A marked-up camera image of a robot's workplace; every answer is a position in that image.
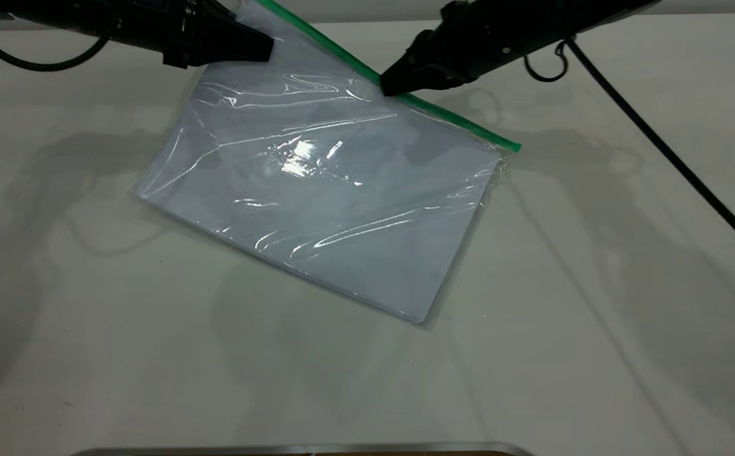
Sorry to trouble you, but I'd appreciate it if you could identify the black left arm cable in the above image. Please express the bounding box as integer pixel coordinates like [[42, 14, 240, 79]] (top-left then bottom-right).
[[0, 11, 118, 72]]

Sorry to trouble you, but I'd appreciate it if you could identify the long black right arm cable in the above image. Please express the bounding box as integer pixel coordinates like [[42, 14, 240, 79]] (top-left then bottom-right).
[[563, 38, 735, 268]]

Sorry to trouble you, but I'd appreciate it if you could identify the clear plastic zipper bag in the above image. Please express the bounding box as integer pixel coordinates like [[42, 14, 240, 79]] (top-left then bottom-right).
[[129, 0, 523, 327]]

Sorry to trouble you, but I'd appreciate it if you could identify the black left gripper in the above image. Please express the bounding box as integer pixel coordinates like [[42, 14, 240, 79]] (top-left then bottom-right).
[[163, 0, 275, 70]]

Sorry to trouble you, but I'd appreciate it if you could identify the short looped black cable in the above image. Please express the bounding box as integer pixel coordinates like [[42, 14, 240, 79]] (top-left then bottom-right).
[[523, 41, 570, 84]]

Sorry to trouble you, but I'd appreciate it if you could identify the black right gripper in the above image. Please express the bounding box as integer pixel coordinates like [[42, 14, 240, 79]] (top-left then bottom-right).
[[379, 0, 536, 98]]

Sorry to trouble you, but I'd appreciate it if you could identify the silver metal frame strip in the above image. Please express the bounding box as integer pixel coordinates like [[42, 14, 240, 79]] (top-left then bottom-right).
[[70, 441, 536, 456]]

